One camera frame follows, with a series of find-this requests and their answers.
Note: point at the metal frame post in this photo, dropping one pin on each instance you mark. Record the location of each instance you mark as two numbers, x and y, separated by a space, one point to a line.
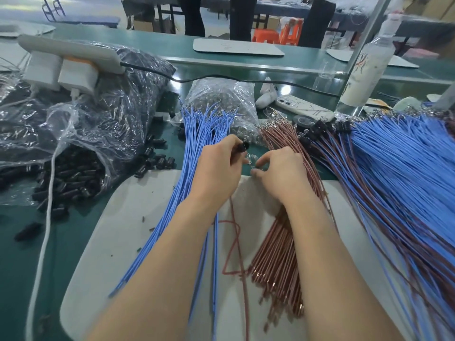
369 28

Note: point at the person's right hand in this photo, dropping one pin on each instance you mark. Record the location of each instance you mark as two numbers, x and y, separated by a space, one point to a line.
288 177

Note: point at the pale green object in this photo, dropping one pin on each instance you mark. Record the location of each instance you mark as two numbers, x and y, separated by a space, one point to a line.
407 104

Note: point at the white cased smartphone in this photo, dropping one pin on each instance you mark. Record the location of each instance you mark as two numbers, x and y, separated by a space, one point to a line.
304 108

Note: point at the white and orange charger plug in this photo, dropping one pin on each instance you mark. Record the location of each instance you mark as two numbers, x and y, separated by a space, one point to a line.
78 79

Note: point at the blue metal chair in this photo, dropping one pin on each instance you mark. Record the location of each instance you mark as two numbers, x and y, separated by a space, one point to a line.
53 7

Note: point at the white rounded mat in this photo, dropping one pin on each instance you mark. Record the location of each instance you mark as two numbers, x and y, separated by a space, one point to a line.
25 30
401 62
236 46

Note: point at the white power strip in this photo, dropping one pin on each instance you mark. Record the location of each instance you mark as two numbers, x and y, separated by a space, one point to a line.
78 53

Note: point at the person's left hand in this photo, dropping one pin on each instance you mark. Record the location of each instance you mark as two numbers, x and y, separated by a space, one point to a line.
217 170

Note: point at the person's right thumb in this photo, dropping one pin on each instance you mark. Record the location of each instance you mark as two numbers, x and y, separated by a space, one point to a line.
258 173

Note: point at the orange plastic stool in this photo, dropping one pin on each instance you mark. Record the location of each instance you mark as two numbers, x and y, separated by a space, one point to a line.
265 35
291 31

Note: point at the pile of loose black caps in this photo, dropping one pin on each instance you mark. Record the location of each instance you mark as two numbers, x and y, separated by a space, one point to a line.
76 181

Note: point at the clear bag of black caps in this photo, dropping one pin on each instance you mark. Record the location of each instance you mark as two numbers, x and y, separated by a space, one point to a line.
117 102

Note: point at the white cloth glove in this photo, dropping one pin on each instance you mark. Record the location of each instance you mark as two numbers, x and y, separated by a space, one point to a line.
266 95

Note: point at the clear plastic bottle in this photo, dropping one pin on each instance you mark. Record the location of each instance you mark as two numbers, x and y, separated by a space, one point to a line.
368 70

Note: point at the white work mat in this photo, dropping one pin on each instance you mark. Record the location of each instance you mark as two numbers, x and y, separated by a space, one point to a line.
113 230

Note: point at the person's left forearm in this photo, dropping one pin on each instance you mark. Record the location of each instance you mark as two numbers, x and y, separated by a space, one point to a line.
160 269

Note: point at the person's right forearm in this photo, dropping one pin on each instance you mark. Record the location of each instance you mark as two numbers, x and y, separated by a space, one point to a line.
330 276

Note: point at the black tape roll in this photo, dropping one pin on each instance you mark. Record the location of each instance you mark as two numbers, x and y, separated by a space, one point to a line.
303 121

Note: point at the person's left thumb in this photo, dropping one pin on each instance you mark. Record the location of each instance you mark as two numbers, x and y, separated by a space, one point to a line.
240 159

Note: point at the black connector cap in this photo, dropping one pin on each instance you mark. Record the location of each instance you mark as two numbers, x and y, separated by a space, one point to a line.
244 146

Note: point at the clear bag of metal terminals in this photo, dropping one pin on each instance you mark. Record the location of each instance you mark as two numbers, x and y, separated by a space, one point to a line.
224 97

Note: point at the cardboard box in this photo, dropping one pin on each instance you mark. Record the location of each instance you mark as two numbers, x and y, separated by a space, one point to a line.
144 25

